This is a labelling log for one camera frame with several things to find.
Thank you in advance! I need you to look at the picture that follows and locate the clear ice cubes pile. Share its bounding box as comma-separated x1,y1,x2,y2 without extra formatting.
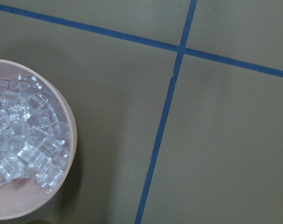
0,74,70,189

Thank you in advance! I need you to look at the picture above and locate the pink bowl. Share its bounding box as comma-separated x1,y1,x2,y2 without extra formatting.
0,59,77,220

